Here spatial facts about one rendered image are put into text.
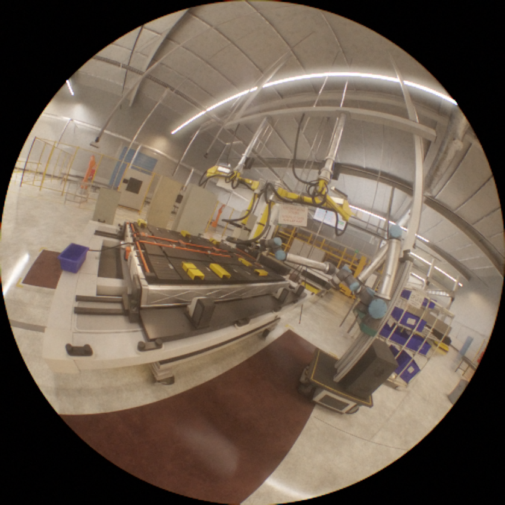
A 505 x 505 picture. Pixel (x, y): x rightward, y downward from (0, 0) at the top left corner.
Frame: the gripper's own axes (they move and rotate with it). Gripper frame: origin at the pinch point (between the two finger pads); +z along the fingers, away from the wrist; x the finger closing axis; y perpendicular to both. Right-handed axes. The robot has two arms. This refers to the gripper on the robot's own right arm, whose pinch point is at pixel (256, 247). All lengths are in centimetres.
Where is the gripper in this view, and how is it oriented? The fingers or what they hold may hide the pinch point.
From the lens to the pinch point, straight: 178.8
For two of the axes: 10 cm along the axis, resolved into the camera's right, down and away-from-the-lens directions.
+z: -6.6, 1.5, 7.4
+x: 0.8, -9.6, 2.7
